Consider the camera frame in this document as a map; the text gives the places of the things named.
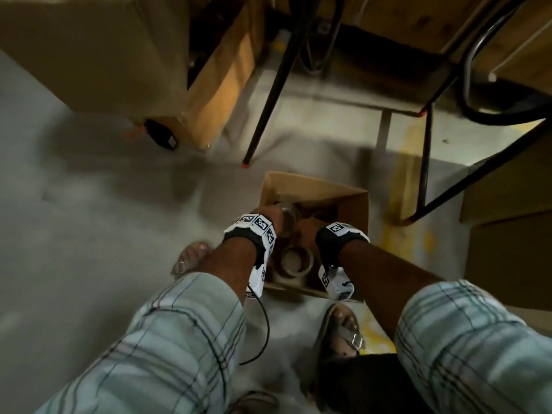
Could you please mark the person's left hand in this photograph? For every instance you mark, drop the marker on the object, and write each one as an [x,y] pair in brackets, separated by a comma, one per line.
[268,215]

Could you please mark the person's right hand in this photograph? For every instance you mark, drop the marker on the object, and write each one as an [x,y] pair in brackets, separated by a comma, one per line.
[311,230]

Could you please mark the person's left fingers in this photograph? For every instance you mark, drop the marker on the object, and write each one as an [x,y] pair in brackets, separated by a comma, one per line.
[279,219]

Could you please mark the brown tape roll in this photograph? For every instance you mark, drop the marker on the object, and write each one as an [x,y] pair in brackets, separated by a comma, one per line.
[285,267]
[291,215]

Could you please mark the person's right forearm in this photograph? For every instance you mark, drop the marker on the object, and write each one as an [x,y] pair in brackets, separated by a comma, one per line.
[384,284]

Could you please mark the person's left forearm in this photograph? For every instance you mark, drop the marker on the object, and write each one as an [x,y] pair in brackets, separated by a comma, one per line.
[228,260]

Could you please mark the small open cardboard box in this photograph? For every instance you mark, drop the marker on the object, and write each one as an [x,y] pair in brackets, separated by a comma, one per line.
[345,202]

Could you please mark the clear left sandal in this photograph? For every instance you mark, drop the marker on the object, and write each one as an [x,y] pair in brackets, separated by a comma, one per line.
[189,256]

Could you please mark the grey buckled right sandal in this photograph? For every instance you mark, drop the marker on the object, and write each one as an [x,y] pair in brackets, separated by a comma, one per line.
[343,331]

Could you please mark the black slanted table leg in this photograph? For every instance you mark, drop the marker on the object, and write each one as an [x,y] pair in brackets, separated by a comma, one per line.
[276,86]

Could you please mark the black device with white label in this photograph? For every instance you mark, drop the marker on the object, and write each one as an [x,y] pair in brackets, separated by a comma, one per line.
[160,134]

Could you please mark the pale plaid shirt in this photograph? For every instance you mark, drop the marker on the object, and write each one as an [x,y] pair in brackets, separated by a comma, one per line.
[172,353]

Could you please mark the flat cardboard box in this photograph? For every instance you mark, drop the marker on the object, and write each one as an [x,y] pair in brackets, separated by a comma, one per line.
[513,262]

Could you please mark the large cardboard box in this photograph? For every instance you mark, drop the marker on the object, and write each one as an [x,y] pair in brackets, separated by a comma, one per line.
[108,51]

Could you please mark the wooden table top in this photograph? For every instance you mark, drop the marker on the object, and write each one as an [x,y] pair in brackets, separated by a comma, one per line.
[409,17]

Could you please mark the white marker left wrist camera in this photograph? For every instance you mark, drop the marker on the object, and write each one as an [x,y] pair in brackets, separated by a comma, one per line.
[257,226]

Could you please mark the white marker wrist camera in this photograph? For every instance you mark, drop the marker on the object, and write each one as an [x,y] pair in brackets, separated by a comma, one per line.
[257,226]
[336,284]

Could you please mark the white marker right wrist camera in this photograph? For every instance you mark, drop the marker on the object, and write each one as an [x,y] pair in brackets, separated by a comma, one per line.
[336,284]

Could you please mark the black metal table frame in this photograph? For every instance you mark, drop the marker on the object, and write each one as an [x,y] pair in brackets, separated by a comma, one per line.
[425,163]

